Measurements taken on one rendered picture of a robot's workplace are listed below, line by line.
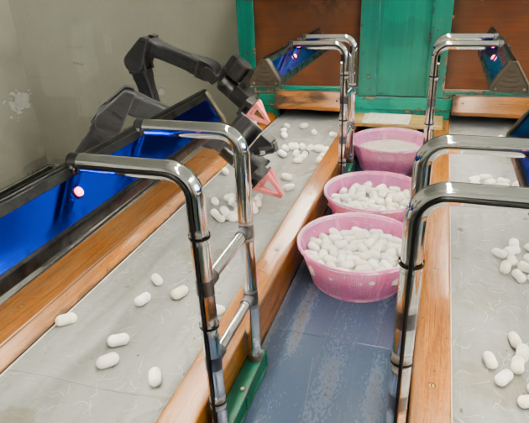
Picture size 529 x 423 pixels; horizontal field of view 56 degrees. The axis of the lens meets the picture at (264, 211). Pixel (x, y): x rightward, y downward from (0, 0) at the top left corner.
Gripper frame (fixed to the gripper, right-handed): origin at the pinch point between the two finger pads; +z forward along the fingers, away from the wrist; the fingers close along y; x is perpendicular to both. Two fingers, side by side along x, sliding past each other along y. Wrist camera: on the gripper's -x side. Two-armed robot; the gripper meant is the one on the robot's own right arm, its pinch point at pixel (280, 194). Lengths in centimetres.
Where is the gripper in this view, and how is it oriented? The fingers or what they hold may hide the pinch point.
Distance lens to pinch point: 135.0
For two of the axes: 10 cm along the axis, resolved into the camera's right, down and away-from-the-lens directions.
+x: -5.8, 6.2, 5.3
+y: 3.1, -4.3, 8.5
